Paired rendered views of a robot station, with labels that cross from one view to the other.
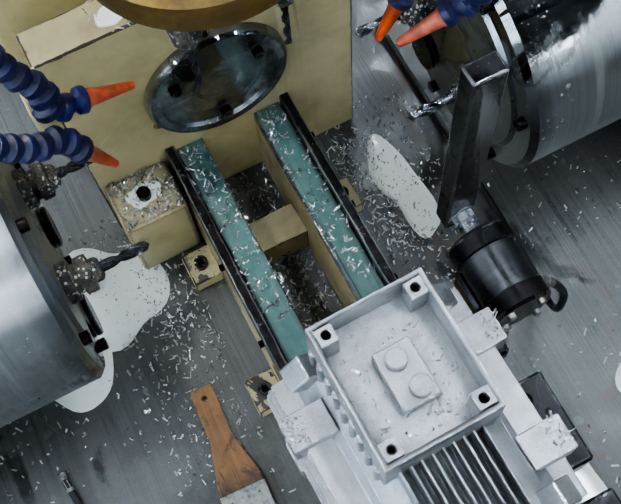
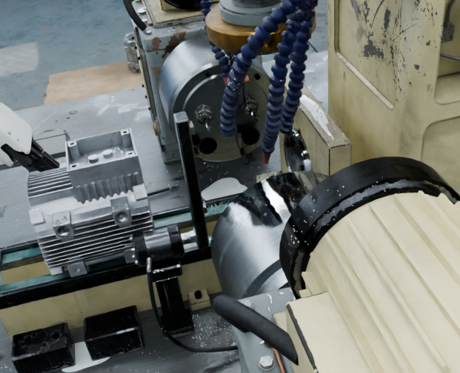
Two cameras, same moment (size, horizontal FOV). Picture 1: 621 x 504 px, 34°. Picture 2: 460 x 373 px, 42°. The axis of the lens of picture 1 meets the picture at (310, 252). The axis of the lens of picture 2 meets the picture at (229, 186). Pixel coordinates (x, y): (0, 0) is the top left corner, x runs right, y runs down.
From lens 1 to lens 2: 1.07 m
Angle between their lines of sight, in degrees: 61
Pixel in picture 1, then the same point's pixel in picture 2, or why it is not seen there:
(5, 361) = (169, 87)
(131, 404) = not seen: hidden behind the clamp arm
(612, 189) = not seen: outside the picture
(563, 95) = (218, 234)
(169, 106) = (288, 152)
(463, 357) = (98, 174)
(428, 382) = (92, 158)
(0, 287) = (186, 71)
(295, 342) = (181, 217)
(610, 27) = (241, 237)
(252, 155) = not seen: hidden behind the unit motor
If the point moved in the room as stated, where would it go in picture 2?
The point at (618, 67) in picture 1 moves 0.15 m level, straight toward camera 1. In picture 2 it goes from (227, 258) to (155, 221)
